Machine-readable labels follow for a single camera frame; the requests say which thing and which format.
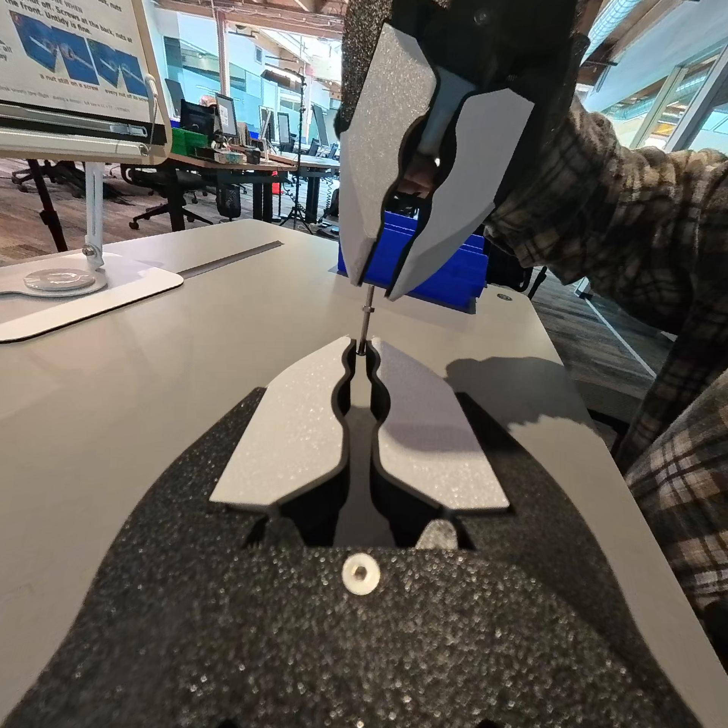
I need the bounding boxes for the black office chair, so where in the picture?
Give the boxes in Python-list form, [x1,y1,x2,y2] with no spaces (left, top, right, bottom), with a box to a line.
[118,164,216,231]

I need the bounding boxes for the green plastic box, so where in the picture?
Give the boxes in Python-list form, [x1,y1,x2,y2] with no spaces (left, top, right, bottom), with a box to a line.
[169,127,209,158]

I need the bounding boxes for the black computer monitor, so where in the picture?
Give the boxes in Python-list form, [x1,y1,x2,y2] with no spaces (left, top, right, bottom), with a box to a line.
[179,99,216,138]
[214,93,240,141]

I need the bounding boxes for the black camera tripod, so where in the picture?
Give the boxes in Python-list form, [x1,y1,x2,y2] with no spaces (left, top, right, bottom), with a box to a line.
[280,73,320,235]

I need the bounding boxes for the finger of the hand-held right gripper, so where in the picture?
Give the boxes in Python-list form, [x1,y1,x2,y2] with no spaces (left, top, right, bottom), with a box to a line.
[386,64,537,301]
[339,22,440,286]

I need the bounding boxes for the thin steel bolt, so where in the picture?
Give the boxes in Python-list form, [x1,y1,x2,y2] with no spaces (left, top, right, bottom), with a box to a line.
[354,284,376,358]

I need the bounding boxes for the tablet showing instruction page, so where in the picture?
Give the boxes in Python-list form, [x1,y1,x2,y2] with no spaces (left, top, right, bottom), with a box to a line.
[0,0,159,125]

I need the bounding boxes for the person's right forearm plaid sleeve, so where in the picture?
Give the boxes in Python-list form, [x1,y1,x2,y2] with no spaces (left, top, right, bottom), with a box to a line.
[483,94,728,345]

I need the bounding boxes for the thin white cable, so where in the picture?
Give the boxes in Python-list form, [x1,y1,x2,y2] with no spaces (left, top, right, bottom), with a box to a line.
[143,73,159,143]

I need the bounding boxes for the blue plastic parts bin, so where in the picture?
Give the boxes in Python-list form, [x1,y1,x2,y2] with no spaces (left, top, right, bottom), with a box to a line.
[336,209,491,315]

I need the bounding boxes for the wooden office desk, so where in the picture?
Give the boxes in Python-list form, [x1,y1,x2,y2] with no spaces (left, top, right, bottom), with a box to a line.
[171,149,298,229]

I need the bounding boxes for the round metal disc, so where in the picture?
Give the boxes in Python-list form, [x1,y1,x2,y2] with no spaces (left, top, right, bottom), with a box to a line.
[23,267,96,295]

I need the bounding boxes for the person's right hand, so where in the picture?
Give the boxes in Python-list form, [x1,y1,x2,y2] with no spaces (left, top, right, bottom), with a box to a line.
[398,155,441,198]

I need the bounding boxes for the person's torso plaid shirt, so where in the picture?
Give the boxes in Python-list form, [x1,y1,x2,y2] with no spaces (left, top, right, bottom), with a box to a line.
[613,307,728,629]

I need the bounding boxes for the black light stand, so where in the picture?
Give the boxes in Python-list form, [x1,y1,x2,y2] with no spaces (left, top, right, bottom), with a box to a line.
[25,159,70,253]

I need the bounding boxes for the white tablet stand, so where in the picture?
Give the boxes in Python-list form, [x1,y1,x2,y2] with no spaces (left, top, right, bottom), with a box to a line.
[0,0,186,344]

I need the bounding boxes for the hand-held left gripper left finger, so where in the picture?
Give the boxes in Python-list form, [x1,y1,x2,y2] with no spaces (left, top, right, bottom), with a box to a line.
[209,336,355,513]

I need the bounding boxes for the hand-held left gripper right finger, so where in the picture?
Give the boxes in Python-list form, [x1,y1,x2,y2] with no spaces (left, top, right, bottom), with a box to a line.
[369,338,511,550]

